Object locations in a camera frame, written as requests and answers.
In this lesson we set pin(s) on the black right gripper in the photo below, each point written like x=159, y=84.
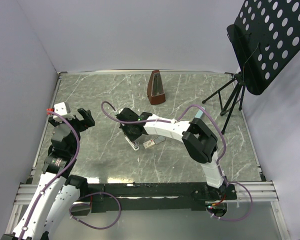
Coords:
x=131, y=137

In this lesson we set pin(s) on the brown wooden metronome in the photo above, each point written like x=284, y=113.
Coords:
x=155, y=91

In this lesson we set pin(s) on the black perforated music stand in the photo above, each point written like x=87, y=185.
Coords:
x=265, y=36

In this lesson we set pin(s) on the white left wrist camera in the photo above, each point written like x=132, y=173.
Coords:
x=62, y=109

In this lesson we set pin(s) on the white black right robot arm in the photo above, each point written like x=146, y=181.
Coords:
x=199, y=141

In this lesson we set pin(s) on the white staple box sleeve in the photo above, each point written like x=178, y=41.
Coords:
x=148, y=144

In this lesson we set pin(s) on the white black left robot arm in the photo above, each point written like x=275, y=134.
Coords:
x=57, y=189

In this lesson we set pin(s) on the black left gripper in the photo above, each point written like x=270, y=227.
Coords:
x=85, y=123

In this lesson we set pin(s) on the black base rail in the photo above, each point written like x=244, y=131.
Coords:
x=106, y=197

